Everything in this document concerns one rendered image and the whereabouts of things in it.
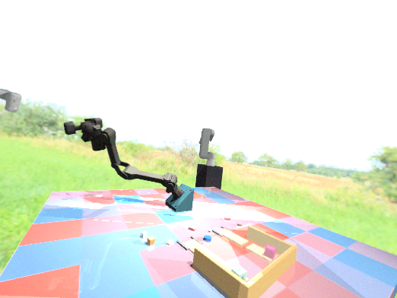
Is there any tan open-top box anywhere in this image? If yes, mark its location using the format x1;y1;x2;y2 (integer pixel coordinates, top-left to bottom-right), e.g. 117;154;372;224
192;223;297;298

